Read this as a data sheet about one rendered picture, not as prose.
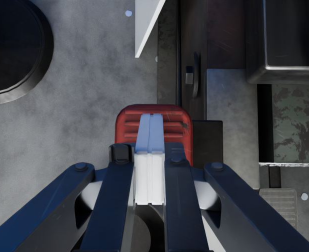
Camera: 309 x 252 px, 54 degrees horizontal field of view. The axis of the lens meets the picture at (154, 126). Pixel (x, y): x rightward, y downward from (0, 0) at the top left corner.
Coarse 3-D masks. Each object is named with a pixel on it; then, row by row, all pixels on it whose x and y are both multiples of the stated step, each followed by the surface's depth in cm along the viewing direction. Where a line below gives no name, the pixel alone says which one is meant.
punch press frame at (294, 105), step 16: (272, 96) 35; (288, 96) 35; (304, 96) 35; (272, 112) 35; (288, 112) 35; (304, 112) 35; (272, 128) 35; (288, 128) 34; (304, 128) 34; (272, 144) 35; (288, 144) 34; (304, 144) 34; (272, 160) 34; (288, 160) 34; (304, 160) 34
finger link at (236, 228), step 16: (208, 176) 13; (224, 176) 13; (224, 192) 12; (240, 192) 12; (256, 192) 12; (224, 208) 12; (240, 208) 11; (256, 208) 11; (272, 208) 11; (208, 224) 14; (224, 224) 12; (240, 224) 11; (256, 224) 10; (272, 224) 10; (288, 224) 10; (224, 240) 12; (240, 240) 11; (256, 240) 10; (272, 240) 9; (288, 240) 9; (304, 240) 9
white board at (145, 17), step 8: (136, 0) 101; (144, 0) 85; (152, 0) 74; (160, 0) 66; (136, 8) 100; (144, 8) 85; (152, 8) 73; (160, 8) 69; (136, 16) 100; (144, 16) 85; (152, 16) 73; (136, 24) 100; (144, 24) 84; (152, 24) 77; (136, 32) 99; (144, 32) 84; (136, 40) 99; (144, 40) 88; (136, 48) 99; (136, 56) 101
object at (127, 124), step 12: (132, 108) 23; (144, 108) 23; (156, 108) 23; (168, 108) 23; (180, 108) 23; (120, 120) 23; (132, 120) 23; (168, 120) 23; (180, 120) 23; (120, 132) 23; (132, 132) 23; (168, 132) 23; (180, 132) 23; (192, 132) 23; (192, 144) 23; (192, 156) 23
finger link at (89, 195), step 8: (104, 168) 15; (96, 176) 14; (88, 184) 14; (96, 184) 14; (88, 192) 14; (96, 192) 14; (80, 200) 14; (88, 200) 14; (80, 208) 14; (88, 208) 14
